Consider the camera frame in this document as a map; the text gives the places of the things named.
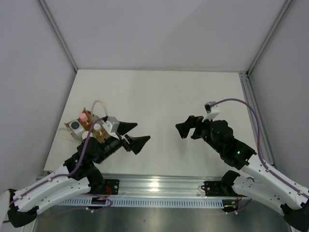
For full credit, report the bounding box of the left aluminium frame post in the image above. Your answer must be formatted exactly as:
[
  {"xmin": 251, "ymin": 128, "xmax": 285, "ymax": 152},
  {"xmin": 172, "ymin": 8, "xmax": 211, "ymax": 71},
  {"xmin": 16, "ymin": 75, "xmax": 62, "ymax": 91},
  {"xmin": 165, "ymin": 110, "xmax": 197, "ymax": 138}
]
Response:
[{"xmin": 36, "ymin": 0, "xmax": 79, "ymax": 73}]

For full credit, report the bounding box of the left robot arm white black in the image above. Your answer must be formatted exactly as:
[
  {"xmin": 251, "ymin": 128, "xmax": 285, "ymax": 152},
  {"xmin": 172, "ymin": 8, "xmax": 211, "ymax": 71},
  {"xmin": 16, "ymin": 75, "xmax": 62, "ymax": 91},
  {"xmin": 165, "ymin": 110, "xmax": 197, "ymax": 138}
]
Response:
[{"xmin": 7, "ymin": 116, "xmax": 151, "ymax": 228}]

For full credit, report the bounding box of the white bottle grey cap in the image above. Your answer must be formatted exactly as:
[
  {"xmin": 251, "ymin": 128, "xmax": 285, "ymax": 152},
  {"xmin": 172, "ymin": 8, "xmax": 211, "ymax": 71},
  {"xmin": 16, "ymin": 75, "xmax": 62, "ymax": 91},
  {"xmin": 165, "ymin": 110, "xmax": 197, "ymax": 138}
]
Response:
[{"xmin": 69, "ymin": 120, "xmax": 85, "ymax": 141}]

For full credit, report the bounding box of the aluminium frame post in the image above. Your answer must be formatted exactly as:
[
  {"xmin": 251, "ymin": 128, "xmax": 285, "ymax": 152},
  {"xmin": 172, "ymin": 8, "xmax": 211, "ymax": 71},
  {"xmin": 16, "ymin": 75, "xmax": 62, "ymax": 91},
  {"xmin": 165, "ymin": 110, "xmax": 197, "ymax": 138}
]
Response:
[
  {"xmin": 246, "ymin": 0, "xmax": 295, "ymax": 78},
  {"xmin": 36, "ymin": 0, "xmax": 79, "ymax": 73}
]

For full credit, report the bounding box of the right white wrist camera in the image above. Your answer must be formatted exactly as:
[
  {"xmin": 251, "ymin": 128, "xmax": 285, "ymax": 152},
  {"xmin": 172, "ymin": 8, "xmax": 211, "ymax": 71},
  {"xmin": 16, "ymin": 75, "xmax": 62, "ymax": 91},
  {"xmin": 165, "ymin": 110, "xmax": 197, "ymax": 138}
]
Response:
[{"xmin": 202, "ymin": 101, "xmax": 221, "ymax": 122}]

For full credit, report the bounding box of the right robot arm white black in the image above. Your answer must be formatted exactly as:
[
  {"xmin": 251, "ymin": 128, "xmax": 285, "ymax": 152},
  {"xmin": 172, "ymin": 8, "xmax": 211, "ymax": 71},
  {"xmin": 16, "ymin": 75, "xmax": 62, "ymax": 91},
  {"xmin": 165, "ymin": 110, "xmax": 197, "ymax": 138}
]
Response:
[{"xmin": 175, "ymin": 116, "xmax": 309, "ymax": 232}]

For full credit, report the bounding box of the white slotted cable duct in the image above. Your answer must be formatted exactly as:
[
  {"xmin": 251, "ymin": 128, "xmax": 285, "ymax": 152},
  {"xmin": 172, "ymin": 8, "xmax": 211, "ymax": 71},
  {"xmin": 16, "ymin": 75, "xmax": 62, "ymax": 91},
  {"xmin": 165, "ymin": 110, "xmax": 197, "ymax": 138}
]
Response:
[{"xmin": 57, "ymin": 196, "xmax": 224, "ymax": 209}]

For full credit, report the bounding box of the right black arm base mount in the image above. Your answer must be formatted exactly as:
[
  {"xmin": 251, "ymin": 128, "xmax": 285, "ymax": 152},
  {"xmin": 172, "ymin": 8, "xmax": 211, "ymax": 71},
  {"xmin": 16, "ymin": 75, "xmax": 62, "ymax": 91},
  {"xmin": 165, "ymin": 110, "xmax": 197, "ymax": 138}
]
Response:
[{"xmin": 201, "ymin": 181, "xmax": 235, "ymax": 197}]

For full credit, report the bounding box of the right aluminium frame post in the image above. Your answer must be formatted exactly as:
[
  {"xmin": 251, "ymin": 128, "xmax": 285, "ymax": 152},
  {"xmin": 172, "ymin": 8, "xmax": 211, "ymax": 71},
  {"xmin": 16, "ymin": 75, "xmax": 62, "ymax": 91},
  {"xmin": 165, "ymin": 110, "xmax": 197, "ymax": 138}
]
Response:
[{"xmin": 246, "ymin": 0, "xmax": 295, "ymax": 78}]

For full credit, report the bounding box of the green liquid bottle white cap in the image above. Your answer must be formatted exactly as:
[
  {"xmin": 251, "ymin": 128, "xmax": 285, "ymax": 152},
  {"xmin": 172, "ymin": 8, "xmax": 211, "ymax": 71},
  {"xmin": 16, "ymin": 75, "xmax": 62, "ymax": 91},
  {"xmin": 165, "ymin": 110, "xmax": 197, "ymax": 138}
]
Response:
[{"xmin": 82, "ymin": 131, "xmax": 88, "ymax": 140}]

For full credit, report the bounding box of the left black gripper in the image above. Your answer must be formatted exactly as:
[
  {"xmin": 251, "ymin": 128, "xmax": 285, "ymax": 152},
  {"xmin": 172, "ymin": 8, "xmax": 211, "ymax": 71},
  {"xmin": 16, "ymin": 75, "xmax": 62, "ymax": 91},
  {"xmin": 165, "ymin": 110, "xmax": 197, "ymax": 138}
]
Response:
[{"xmin": 95, "ymin": 122, "xmax": 150, "ymax": 164}]

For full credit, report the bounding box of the aluminium mounting rail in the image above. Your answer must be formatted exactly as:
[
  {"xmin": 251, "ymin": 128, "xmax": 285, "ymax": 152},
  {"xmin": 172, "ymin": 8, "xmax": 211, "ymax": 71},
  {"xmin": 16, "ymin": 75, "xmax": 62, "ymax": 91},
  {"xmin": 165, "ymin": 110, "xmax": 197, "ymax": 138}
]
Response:
[{"xmin": 102, "ymin": 173, "xmax": 221, "ymax": 198}]

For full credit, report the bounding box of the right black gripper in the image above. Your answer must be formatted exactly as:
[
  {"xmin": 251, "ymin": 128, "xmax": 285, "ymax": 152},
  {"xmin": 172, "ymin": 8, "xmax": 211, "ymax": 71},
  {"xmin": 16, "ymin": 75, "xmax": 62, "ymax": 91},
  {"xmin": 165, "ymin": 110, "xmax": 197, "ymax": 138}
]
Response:
[{"xmin": 175, "ymin": 114, "xmax": 223, "ymax": 153}]

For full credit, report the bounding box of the pink cap amber bottle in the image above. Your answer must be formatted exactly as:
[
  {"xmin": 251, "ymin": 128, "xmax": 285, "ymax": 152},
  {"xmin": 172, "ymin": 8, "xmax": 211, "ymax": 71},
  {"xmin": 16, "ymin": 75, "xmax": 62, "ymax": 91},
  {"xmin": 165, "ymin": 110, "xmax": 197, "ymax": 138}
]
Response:
[{"xmin": 78, "ymin": 113, "xmax": 93, "ymax": 131}]

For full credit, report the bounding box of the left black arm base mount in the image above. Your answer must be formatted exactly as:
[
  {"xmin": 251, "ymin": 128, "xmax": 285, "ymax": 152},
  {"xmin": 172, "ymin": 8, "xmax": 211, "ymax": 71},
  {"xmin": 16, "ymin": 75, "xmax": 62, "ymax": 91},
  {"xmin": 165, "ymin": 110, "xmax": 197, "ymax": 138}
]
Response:
[{"xmin": 87, "ymin": 170, "xmax": 120, "ymax": 196}]

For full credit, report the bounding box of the amber liquid bottle white cap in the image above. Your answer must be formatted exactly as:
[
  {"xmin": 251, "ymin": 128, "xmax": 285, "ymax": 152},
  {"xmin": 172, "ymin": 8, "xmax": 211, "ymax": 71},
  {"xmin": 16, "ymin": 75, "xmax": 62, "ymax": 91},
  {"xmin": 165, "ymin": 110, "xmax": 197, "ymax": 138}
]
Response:
[{"xmin": 93, "ymin": 123, "xmax": 110, "ymax": 143}]

